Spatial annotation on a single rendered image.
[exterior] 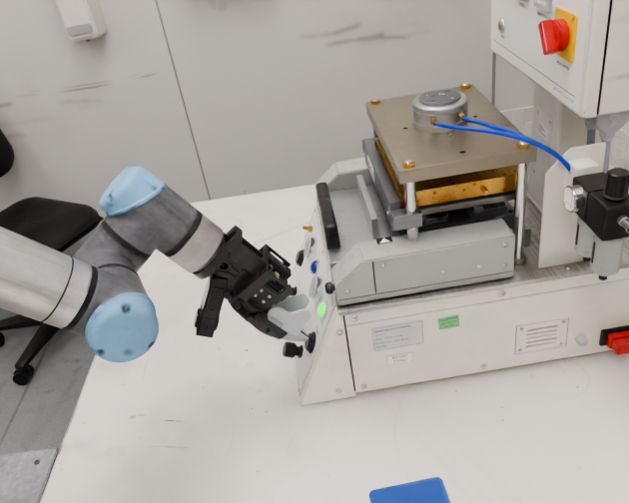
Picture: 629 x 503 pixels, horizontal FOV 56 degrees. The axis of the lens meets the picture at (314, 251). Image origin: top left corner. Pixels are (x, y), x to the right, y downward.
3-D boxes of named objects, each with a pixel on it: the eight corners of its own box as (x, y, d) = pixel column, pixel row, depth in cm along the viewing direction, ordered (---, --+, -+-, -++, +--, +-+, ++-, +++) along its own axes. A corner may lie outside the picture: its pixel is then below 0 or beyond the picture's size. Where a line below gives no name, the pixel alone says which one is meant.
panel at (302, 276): (290, 285, 120) (316, 206, 110) (300, 396, 95) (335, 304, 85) (280, 283, 119) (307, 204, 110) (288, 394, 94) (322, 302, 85)
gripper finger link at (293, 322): (331, 333, 88) (288, 299, 84) (303, 356, 90) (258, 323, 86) (329, 320, 91) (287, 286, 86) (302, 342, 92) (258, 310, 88)
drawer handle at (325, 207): (329, 201, 102) (326, 180, 99) (340, 248, 89) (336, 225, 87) (317, 203, 102) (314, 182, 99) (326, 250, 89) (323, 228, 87)
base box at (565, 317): (549, 238, 121) (555, 161, 112) (653, 366, 90) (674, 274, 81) (290, 281, 122) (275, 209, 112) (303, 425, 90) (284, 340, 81)
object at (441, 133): (507, 129, 104) (510, 54, 97) (593, 216, 78) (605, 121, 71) (370, 152, 104) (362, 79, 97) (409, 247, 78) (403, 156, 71)
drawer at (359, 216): (482, 185, 106) (482, 144, 102) (530, 251, 88) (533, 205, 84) (318, 212, 107) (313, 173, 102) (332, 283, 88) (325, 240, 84)
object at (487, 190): (475, 143, 101) (475, 88, 96) (525, 204, 83) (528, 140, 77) (374, 160, 101) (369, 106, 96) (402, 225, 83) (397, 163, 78)
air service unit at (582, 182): (582, 235, 82) (594, 135, 74) (639, 298, 70) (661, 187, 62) (544, 241, 83) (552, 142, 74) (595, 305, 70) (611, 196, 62)
